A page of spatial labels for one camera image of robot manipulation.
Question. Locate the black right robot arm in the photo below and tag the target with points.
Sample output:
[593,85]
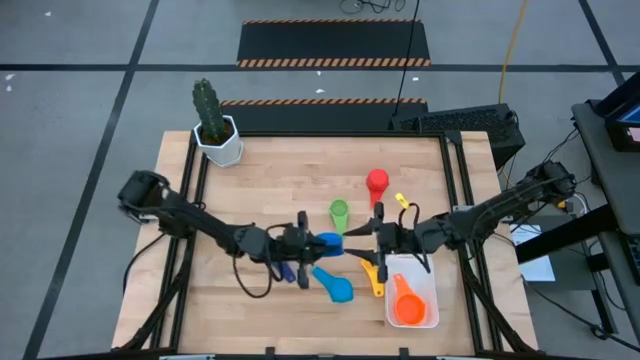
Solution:
[500,205]

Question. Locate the black table frame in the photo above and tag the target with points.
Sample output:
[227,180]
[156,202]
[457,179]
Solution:
[325,134]

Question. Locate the white paper sheet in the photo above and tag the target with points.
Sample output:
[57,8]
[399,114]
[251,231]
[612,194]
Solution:
[540,267]

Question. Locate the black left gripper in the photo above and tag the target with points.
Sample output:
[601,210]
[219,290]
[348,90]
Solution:
[292,242]

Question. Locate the white plastic basket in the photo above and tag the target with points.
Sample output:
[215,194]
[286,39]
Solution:
[425,285]

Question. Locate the narrow hazard-striped black floor mat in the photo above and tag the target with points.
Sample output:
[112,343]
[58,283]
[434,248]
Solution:
[310,117]

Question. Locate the green cactus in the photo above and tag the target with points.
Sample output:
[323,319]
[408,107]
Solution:
[207,107]

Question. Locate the large hazard-striped black floor mat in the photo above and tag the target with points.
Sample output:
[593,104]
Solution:
[330,42]

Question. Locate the blue measuring cup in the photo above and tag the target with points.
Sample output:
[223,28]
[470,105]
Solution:
[334,244]

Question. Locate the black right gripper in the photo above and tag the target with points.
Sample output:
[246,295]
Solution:
[400,237]

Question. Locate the teal measuring cup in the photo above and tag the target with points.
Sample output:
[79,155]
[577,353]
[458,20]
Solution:
[340,290]

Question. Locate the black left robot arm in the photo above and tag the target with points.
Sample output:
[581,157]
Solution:
[200,220]

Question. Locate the black computer tower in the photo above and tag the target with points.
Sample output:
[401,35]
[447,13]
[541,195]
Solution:
[475,122]

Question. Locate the green measuring cup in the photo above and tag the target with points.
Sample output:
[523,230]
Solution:
[339,207]

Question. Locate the black monitor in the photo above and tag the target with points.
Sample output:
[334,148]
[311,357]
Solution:
[620,135]

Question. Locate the navy measuring cup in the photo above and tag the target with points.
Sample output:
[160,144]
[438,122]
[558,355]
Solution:
[287,272]

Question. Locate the yellow measuring cup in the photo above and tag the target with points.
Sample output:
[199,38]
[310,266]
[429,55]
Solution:
[375,282]

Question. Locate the orange measuring cup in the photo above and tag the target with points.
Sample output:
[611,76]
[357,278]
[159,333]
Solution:
[410,307]

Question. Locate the black side desk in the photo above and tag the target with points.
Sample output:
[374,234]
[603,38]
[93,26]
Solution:
[605,165]

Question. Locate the red measuring cup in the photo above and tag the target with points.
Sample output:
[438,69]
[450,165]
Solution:
[377,181]

